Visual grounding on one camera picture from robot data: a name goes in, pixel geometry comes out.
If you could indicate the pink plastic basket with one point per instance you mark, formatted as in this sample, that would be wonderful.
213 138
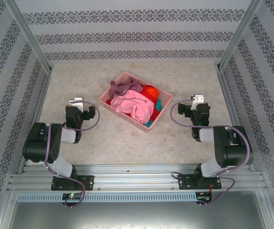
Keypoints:
118 112

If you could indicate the pink t-shirt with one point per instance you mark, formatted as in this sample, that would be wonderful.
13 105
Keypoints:
132 103

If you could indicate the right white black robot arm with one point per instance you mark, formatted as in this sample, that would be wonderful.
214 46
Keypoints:
232 152

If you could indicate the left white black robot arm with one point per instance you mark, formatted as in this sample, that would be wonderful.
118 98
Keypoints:
39 145

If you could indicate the teal t-shirt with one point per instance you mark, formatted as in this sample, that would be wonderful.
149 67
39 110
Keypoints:
158 105

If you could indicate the orange t-shirt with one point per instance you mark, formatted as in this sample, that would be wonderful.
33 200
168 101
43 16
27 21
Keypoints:
155 91

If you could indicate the mauve t-shirt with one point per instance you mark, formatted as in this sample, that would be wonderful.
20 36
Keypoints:
120 88

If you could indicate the galvanised metal sheet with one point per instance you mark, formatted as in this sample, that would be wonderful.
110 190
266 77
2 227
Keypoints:
137 215

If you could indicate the right white camera bracket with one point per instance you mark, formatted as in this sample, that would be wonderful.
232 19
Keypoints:
197 100

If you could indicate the white camera bracket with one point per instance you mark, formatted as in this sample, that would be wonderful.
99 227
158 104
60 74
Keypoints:
197 100
76 101

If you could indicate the left white camera bracket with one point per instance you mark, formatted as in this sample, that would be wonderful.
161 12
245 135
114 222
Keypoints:
76 101

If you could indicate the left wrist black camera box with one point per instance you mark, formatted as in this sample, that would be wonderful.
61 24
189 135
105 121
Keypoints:
89 113

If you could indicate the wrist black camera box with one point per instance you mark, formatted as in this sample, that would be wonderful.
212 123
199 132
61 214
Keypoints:
182 109
89 113

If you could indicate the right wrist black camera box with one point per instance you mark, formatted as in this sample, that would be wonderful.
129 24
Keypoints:
182 109

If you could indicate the aluminium side rail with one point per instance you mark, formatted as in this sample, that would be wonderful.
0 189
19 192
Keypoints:
35 119
232 100

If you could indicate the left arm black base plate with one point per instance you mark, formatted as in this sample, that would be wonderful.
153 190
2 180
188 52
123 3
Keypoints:
88 182

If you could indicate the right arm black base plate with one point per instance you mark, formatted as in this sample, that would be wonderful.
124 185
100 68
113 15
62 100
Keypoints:
184 182

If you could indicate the aluminium mounting rail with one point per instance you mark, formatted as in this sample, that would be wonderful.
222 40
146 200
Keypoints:
137 176

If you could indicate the aluminium frame post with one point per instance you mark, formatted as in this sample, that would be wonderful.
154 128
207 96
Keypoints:
239 35
29 35

